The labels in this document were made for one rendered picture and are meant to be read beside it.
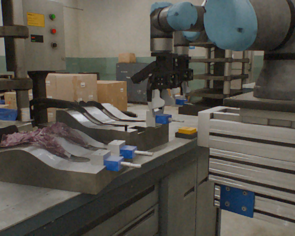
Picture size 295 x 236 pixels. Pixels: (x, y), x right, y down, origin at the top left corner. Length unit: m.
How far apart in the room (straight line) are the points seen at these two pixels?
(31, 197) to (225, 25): 0.58
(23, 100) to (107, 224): 0.85
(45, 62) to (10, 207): 1.20
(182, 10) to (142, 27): 8.02
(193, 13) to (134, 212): 0.69
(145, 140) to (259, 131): 0.48
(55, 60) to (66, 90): 3.18
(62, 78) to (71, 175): 4.34
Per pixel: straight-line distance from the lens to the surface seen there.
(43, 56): 1.85
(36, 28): 1.84
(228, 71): 5.04
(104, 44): 9.69
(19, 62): 1.61
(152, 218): 1.24
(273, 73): 0.72
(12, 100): 6.46
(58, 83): 5.17
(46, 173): 0.83
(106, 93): 5.74
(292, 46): 0.72
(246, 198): 0.84
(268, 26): 0.65
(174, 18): 0.88
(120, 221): 1.06
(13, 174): 0.89
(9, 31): 1.60
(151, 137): 1.13
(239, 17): 0.61
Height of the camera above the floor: 1.12
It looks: 10 degrees down
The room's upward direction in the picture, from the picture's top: straight up
